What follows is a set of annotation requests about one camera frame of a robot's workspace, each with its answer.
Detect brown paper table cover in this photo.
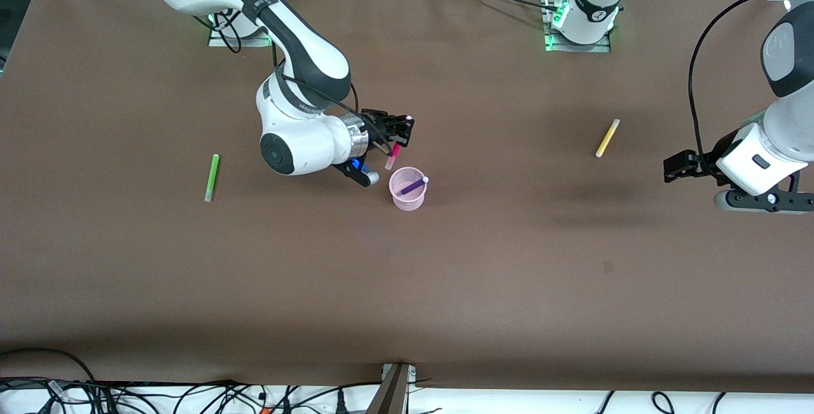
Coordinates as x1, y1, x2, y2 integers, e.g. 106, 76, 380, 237
0, 0, 814, 394

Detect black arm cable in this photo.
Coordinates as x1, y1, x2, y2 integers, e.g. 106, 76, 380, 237
688, 0, 814, 162
210, 10, 383, 149

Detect yellow highlighter pen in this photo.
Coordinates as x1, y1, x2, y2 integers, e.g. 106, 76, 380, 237
595, 119, 621, 158

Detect tangled black floor cables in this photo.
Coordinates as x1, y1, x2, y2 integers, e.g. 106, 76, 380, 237
0, 377, 383, 414

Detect thick black looped floor cable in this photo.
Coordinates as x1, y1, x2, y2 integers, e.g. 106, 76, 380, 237
0, 348, 97, 385

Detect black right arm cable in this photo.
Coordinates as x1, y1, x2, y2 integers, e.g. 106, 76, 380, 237
210, 10, 383, 149

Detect green highlighter pen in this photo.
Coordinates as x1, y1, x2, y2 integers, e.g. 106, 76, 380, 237
204, 154, 220, 203

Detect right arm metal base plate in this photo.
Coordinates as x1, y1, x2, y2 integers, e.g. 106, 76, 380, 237
208, 18, 275, 48

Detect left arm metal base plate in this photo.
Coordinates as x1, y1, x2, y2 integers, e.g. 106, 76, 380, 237
545, 27, 612, 53

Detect pink cup pen holder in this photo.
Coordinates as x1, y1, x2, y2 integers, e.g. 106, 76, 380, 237
389, 167, 428, 211

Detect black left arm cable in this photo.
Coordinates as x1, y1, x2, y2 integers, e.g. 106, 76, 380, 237
688, 0, 814, 162

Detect metal table edge bracket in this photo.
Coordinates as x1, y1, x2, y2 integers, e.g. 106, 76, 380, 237
368, 363, 418, 414

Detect pink highlighter pen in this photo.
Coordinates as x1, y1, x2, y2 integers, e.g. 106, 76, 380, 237
384, 115, 413, 171

